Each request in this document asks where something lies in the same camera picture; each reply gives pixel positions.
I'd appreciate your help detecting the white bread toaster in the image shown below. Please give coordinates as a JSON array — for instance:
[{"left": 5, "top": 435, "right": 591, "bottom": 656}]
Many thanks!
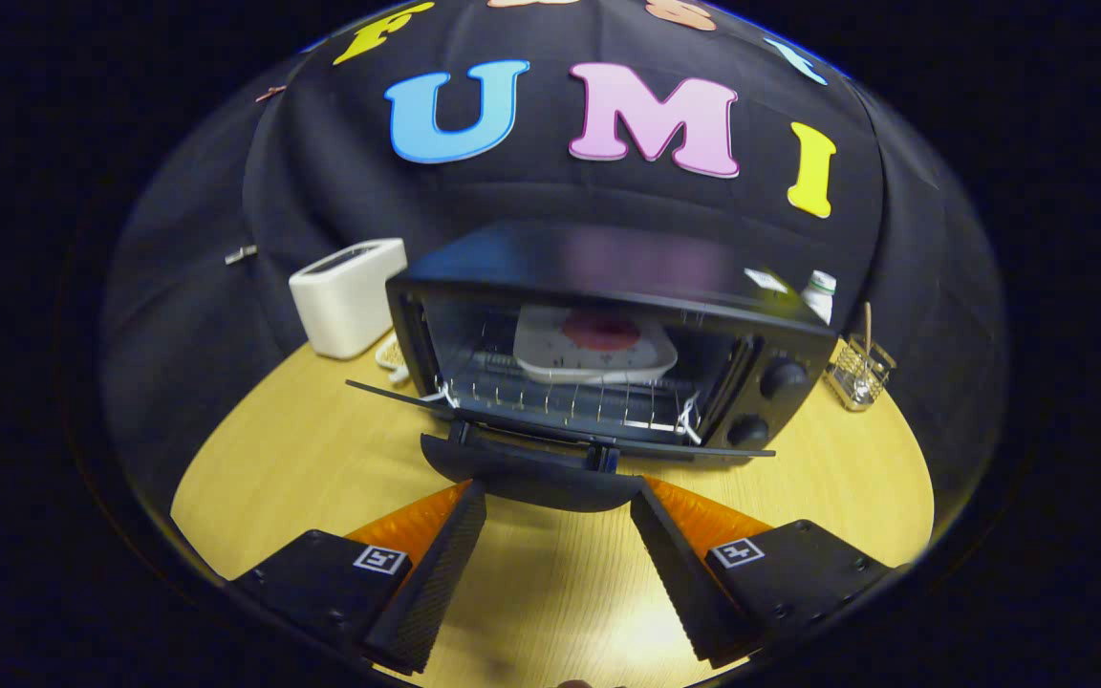
[{"left": 289, "top": 238, "right": 408, "bottom": 360}]

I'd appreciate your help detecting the white plastic bottle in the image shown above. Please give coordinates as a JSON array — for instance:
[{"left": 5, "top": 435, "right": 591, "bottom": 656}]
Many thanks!
[{"left": 802, "top": 270, "right": 838, "bottom": 326}]

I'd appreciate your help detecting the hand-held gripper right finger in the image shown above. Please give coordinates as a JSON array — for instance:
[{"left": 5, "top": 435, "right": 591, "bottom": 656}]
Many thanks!
[{"left": 629, "top": 476, "right": 896, "bottom": 670}]

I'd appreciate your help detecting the metal wire holder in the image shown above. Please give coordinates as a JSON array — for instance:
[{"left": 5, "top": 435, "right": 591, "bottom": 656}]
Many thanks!
[{"left": 824, "top": 334, "right": 897, "bottom": 412}]

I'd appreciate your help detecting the white square plate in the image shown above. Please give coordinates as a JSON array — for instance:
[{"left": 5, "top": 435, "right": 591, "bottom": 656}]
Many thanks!
[{"left": 512, "top": 306, "right": 679, "bottom": 385}]

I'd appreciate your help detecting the black toaster oven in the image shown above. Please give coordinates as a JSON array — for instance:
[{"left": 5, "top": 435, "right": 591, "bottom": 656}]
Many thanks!
[{"left": 345, "top": 220, "right": 840, "bottom": 512}]

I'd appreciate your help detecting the small dish of beans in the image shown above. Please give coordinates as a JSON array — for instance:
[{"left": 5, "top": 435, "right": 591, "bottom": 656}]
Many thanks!
[{"left": 376, "top": 332, "right": 410, "bottom": 383}]

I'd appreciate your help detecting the black backdrop cloth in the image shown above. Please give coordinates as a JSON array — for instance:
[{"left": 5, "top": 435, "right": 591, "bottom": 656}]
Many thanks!
[{"left": 97, "top": 0, "right": 1005, "bottom": 498}]

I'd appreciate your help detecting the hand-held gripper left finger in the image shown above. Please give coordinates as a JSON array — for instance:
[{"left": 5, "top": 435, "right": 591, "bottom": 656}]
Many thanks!
[{"left": 226, "top": 478, "right": 488, "bottom": 676}]

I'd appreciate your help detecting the pink ham slice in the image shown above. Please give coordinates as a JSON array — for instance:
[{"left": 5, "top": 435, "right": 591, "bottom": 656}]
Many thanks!
[{"left": 562, "top": 313, "right": 642, "bottom": 352}]

